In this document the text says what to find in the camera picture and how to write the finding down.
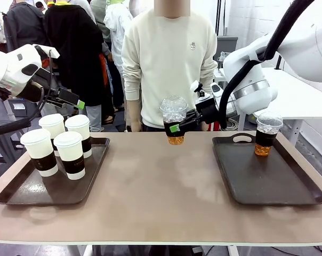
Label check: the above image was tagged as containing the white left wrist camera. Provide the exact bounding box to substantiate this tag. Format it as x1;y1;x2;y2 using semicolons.
39;44;60;59

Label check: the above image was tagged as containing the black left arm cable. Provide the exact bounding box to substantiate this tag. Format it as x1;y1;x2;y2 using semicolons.
0;50;55;138

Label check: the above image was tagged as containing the person in cream sweater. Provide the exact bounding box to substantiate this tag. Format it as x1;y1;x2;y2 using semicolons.
120;0;218;132

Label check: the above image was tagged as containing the white paper cup black sleeve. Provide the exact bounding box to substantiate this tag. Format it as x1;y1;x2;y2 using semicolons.
20;128;59;177
65;114;93;158
38;113;66;157
53;131;86;180

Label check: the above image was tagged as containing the clear iced tea cup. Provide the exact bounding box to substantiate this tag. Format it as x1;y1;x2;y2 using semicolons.
160;95;189;146
256;111;284;157

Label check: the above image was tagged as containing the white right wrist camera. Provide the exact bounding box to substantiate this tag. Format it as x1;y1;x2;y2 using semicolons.
190;79;204;93

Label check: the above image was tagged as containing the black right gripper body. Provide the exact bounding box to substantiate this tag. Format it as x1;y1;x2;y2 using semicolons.
195;97;221;125

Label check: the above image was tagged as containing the bystander in light hooded jacket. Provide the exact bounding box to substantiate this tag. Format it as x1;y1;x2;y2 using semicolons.
103;0;133;70

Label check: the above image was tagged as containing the person's right hand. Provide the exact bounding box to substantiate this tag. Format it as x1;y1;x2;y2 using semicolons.
131;119;143;133

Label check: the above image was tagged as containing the white side table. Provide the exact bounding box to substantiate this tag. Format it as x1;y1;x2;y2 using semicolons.
253;66;322;146

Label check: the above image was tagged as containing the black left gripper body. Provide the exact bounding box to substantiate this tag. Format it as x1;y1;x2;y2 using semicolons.
18;68;61;104

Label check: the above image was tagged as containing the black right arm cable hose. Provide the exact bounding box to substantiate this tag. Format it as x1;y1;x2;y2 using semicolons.
219;0;315;129

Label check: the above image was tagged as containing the coiled grey cable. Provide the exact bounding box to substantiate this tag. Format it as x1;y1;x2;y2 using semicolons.
226;117;247;132

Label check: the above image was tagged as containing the bystander in dark jacket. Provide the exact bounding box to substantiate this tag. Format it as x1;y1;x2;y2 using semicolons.
3;1;47;50

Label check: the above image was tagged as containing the black label printer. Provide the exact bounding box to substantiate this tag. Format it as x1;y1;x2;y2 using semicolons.
7;98;28;118

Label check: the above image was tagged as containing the person's right forearm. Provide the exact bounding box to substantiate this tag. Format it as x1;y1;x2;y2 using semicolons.
126;99;142;122

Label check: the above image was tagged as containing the grey plastic bin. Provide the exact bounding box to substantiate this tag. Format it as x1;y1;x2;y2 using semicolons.
216;36;238;59

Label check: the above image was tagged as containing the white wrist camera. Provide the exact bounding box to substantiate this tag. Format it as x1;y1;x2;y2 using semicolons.
39;44;60;59
190;79;204;93

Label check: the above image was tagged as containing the brown plastic serving tray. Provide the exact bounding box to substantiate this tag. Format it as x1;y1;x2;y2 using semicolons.
0;134;110;206
212;132;322;206

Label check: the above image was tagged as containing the bystander in black coat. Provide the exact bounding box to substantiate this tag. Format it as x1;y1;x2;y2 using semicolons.
44;0;106;133

